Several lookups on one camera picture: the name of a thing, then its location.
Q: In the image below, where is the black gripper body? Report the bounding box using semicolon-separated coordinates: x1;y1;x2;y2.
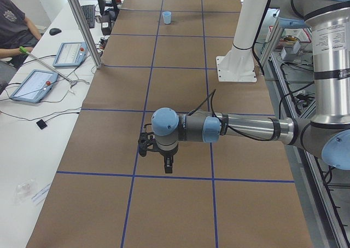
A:
163;152;173;163

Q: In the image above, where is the black box with label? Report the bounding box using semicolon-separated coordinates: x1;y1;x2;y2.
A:
101;15;112;36

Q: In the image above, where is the seated person dark shirt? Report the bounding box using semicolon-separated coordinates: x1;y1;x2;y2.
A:
0;0;43;94

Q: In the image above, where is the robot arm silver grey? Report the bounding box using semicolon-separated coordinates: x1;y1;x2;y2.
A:
138;0;349;174

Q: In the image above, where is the clear plastic bag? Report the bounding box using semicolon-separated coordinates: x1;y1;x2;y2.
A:
14;178;37;204

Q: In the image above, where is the black keyboard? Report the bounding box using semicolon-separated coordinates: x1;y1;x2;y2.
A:
81;4;95;28

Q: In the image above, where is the small black square device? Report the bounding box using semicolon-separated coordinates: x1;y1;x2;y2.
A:
36;119;47;130

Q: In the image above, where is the black computer mouse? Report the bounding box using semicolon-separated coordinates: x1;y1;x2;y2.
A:
49;28;62;36

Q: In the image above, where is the far blue teach pendant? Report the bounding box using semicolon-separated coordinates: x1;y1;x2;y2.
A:
52;42;88;68

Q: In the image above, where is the aluminium frame post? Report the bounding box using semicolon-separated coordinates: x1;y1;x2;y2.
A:
68;0;102;69

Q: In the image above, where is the blue teach pendant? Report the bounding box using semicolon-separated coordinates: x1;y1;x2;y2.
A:
10;70;59;103
52;42;88;68

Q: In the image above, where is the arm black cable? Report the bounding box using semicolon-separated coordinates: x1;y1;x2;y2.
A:
187;88;277;141

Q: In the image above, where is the near blue teach pendant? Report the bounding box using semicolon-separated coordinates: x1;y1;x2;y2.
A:
10;70;59;103

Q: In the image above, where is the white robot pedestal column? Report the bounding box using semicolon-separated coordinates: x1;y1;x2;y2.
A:
216;0;269;83

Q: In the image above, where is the green handled reacher stick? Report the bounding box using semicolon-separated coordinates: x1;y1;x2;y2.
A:
19;46;90;88

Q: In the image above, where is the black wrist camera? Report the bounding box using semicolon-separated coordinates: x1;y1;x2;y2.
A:
138;132;158;157

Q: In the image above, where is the light blue plastic cup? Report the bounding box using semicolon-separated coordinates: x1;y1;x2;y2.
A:
162;11;172;25

